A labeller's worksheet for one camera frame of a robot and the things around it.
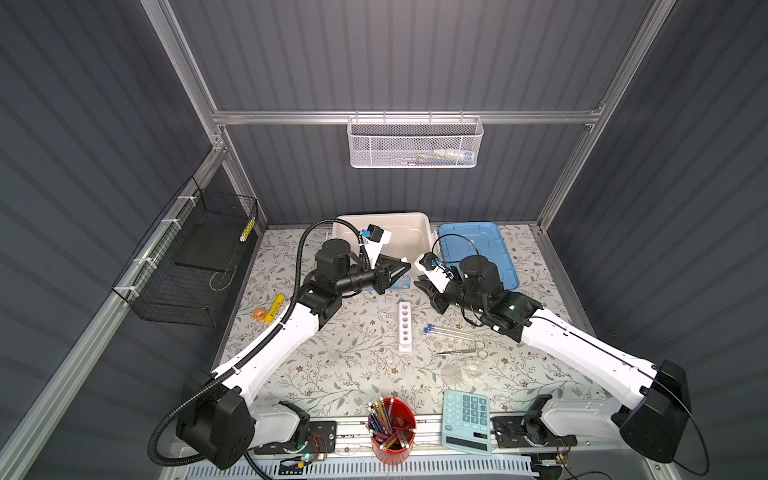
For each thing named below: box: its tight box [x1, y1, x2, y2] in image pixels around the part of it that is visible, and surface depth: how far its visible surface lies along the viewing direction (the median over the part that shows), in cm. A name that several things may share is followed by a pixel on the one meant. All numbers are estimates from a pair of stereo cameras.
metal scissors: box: [435, 340, 489, 360], surface depth 90 cm
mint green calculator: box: [442, 390, 492, 455], surface depth 76 cm
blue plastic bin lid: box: [439, 222, 519, 290], surface depth 118 cm
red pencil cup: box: [367, 395, 417, 466], surface depth 66 cm
